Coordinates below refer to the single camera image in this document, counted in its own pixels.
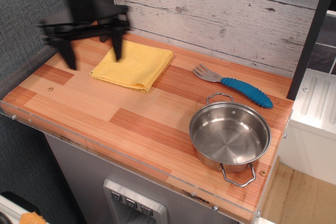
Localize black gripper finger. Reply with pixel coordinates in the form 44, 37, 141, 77
111, 30, 123, 61
56, 39, 77, 70

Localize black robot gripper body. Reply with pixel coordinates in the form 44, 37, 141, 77
38, 0, 130, 45

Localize stainless steel pot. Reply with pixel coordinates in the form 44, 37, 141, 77
188, 93, 271, 188

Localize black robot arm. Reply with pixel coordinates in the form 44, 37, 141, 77
39, 0, 130, 70

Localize yellow folded towel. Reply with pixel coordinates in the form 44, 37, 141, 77
90, 40, 173, 93

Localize clear acrylic edge guard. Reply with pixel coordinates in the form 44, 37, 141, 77
1, 96, 263, 223

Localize gray toy fridge cabinet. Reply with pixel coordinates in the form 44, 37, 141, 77
46, 135, 236, 223

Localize silver dispenser panel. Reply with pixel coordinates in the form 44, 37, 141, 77
103, 179, 168, 223

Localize orange cloth item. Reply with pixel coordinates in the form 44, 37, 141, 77
19, 212, 47, 224

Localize white toy sink unit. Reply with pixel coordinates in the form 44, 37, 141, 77
277, 10, 336, 186

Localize dark gray left post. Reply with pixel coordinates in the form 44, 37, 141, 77
94, 0, 118, 42

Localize dark gray post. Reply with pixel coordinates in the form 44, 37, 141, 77
94, 0, 118, 42
287, 0, 331, 101

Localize blue handled metal fork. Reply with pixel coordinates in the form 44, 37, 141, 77
193, 63, 273, 109

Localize dark gray right post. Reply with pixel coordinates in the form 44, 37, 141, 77
287, 0, 331, 101

